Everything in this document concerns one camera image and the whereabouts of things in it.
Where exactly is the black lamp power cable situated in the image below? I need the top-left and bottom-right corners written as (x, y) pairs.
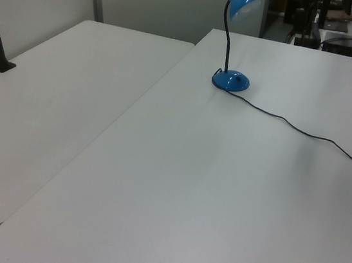
top-left (204, 67), bottom-right (352, 172)

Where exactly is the black upright box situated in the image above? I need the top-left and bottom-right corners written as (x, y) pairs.
top-left (283, 0), bottom-right (298, 25)

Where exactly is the black equipment rack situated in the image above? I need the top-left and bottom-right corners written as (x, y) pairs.
top-left (290, 5), bottom-right (326, 50)

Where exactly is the brown flat object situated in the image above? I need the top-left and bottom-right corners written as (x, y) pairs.
top-left (326, 8), bottom-right (352, 25)

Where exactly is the blue gooseneck desk lamp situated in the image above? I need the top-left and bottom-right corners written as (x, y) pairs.
top-left (210, 0), bottom-right (263, 95)

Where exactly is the black electronics box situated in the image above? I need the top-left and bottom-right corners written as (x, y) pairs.
top-left (319, 30), bottom-right (352, 57)

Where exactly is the black flat pad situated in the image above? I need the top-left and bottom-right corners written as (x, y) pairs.
top-left (320, 20), bottom-right (351, 34)

